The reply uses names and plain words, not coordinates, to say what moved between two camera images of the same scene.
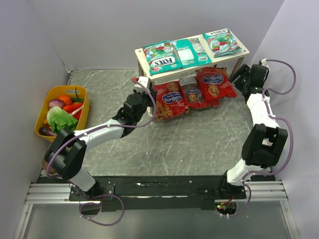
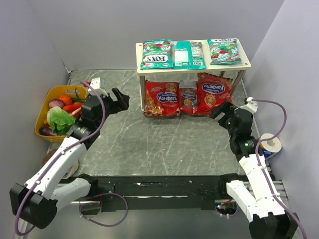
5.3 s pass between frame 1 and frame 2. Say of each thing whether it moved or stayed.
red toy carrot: stayed
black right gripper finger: moved
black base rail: stayed
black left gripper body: moved
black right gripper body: moved
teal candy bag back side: moved
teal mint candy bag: moved
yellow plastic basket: stayed
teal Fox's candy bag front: moved
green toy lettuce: stayed
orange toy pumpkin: stayed
